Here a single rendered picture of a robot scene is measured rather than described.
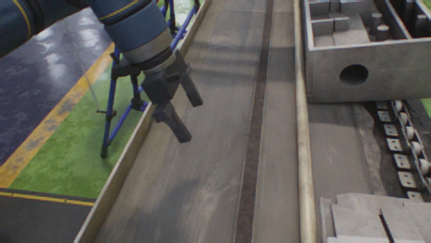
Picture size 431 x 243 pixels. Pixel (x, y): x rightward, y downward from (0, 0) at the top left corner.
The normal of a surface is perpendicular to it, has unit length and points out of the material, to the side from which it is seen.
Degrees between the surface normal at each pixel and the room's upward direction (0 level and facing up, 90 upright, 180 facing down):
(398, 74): 90
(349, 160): 0
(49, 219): 0
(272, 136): 0
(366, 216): 22
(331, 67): 90
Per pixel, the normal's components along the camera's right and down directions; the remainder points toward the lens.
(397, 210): -0.11, -0.94
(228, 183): 0.00, -0.76
